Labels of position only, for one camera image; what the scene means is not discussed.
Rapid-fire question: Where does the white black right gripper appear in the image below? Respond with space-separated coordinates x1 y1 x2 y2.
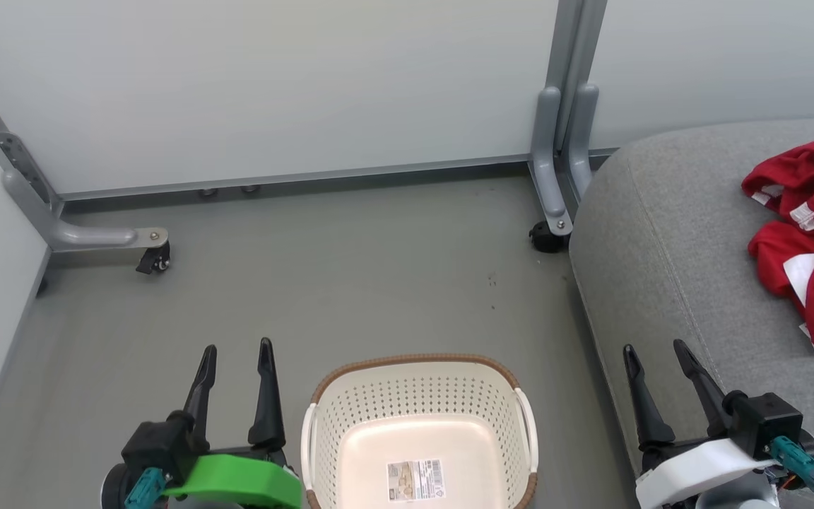
623 339 779 509

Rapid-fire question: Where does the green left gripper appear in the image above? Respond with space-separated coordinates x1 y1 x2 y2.
163 338 303 509

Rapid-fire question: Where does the cream perforated laundry basket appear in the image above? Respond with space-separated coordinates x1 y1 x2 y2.
300 353 539 509

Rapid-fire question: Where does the grey fabric sofa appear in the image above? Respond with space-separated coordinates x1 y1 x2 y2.
568 115 814 509

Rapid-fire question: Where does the black caster wheel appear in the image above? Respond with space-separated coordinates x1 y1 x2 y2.
529 221 569 254
136 242 171 275

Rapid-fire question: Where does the white barcode sticker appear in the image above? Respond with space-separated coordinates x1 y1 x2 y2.
387 459 444 503

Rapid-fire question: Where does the grey curved partition leg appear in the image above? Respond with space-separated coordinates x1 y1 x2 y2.
529 86 573 237
567 83 600 202

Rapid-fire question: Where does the teal left cable connector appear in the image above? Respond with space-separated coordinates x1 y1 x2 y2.
124 467 167 509

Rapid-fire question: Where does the teal cable connector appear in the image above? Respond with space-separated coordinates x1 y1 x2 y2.
124 467 167 509
769 436 814 494

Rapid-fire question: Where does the teal right cable connector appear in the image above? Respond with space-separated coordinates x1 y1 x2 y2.
769 436 814 494

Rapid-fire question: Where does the grey partition leg with bracket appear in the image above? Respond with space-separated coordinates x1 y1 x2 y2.
0 49 170 253

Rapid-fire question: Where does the grey vertical partition post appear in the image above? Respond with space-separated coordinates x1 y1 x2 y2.
547 0 609 153

